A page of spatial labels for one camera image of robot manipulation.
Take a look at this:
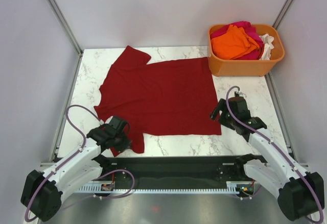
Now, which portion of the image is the dark red t shirt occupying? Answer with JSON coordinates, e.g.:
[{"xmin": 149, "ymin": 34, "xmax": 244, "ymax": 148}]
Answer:
[{"xmin": 95, "ymin": 46, "xmax": 221, "ymax": 154}]

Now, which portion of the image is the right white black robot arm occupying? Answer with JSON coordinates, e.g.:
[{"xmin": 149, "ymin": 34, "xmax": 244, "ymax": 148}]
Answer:
[{"xmin": 210, "ymin": 96, "xmax": 325, "ymax": 223}]

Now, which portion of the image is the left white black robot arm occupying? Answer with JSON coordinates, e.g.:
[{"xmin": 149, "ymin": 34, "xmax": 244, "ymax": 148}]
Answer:
[{"xmin": 20, "ymin": 116, "xmax": 131, "ymax": 222}]

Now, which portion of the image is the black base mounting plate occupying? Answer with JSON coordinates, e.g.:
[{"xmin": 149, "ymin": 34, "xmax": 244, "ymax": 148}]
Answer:
[{"xmin": 98, "ymin": 156, "xmax": 251, "ymax": 189}]

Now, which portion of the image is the orange plastic basket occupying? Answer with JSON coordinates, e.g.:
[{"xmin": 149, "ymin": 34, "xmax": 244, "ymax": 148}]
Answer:
[{"xmin": 207, "ymin": 24, "xmax": 285, "ymax": 77}]

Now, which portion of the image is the magenta pink t shirt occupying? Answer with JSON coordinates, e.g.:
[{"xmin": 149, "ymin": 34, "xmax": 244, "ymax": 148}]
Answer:
[{"xmin": 210, "ymin": 20, "xmax": 265, "ymax": 60}]

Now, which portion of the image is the orange t shirt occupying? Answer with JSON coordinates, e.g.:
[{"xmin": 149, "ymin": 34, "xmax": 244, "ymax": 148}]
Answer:
[{"xmin": 211, "ymin": 24, "xmax": 260, "ymax": 60}]

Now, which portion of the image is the white t shirt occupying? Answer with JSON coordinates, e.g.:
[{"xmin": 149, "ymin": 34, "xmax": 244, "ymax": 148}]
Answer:
[{"xmin": 260, "ymin": 33, "xmax": 274, "ymax": 60}]

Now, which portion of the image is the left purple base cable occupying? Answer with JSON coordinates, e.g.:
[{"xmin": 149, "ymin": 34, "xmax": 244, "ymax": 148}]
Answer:
[{"xmin": 61, "ymin": 169, "xmax": 135, "ymax": 209}]

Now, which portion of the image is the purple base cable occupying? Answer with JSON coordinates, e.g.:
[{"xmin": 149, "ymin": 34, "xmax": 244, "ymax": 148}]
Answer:
[
  {"xmin": 61, "ymin": 169, "xmax": 135, "ymax": 209},
  {"xmin": 229, "ymin": 180, "xmax": 263, "ymax": 201}
]

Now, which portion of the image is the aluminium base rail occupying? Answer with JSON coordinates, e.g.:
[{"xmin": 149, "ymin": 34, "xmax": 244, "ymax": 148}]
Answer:
[{"xmin": 39, "ymin": 51, "xmax": 84, "ymax": 169}]

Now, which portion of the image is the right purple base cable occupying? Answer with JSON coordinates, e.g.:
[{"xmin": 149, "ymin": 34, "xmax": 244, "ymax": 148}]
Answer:
[{"xmin": 229, "ymin": 180, "xmax": 263, "ymax": 201}]

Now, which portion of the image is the white slotted cable duct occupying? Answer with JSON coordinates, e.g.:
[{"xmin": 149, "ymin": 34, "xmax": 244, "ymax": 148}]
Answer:
[{"xmin": 75, "ymin": 181, "xmax": 253, "ymax": 195}]

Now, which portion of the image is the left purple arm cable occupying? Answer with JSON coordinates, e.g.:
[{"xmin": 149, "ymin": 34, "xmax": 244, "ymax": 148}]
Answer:
[{"xmin": 24, "ymin": 104, "xmax": 103, "ymax": 222}]

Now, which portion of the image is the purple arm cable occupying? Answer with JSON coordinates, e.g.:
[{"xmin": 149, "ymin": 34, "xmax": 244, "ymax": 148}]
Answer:
[
  {"xmin": 226, "ymin": 86, "xmax": 323, "ymax": 223},
  {"xmin": 24, "ymin": 104, "xmax": 103, "ymax": 222}
]

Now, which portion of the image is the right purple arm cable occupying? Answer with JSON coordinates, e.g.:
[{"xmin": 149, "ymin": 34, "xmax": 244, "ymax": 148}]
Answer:
[{"xmin": 226, "ymin": 86, "xmax": 323, "ymax": 223}]

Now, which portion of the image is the right aluminium frame post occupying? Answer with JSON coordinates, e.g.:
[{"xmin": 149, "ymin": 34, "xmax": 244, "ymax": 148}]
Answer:
[{"xmin": 272, "ymin": 0, "xmax": 295, "ymax": 30}]

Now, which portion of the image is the aluminium frame post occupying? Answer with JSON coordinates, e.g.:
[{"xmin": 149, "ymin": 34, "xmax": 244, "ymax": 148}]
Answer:
[
  {"xmin": 272, "ymin": 0, "xmax": 295, "ymax": 30},
  {"xmin": 46, "ymin": 0, "xmax": 83, "ymax": 56}
]

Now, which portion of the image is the left aluminium frame post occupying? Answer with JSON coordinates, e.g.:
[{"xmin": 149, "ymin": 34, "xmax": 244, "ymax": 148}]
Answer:
[{"xmin": 46, "ymin": 0, "xmax": 83, "ymax": 56}]

